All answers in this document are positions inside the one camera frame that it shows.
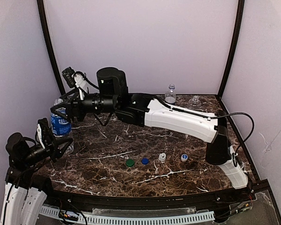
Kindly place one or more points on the black front table rail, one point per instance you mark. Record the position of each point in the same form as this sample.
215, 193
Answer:
224, 203

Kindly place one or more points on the black frame post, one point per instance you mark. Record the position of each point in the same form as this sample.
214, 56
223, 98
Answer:
232, 49
49, 46

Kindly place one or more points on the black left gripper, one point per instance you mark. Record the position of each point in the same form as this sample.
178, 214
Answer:
53, 145

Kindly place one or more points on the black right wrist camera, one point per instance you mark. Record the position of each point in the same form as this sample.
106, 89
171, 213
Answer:
78, 80

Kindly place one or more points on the black right table rail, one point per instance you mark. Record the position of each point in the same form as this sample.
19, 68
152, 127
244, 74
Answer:
238, 140

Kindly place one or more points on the black right frame post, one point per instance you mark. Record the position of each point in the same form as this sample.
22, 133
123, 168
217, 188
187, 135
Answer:
232, 49

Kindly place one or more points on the clear bottle white cap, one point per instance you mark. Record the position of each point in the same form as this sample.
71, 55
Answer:
194, 103

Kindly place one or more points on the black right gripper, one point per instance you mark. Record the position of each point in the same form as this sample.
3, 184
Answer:
73, 108

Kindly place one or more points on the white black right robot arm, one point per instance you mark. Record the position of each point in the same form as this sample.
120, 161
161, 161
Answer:
149, 110

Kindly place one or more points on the white slotted cable duct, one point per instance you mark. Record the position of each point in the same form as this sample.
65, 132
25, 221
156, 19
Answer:
182, 216

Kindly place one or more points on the black table rail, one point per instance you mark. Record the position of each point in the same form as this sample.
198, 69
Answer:
224, 203
238, 140

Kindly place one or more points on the black left frame post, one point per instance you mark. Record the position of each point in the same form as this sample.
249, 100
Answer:
49, 46

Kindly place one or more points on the clear bottle blue label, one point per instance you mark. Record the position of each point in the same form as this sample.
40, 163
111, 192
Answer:
61, 128

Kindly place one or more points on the white sport bottle cap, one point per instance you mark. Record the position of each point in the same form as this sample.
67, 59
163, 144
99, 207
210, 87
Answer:
162, 157

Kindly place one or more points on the clear Pepsi bottle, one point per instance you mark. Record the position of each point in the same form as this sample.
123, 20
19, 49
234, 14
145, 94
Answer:
170, 95

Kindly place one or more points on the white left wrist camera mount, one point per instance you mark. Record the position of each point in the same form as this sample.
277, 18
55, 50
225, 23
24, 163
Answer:
38, 137

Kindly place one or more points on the green bottle cap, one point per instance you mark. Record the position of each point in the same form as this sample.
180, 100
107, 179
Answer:
130, 162

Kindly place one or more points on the white blue bottle cap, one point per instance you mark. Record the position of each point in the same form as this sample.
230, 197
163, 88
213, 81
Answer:
184, 157

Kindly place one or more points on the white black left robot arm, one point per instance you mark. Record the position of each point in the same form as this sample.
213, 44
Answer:
26, 192

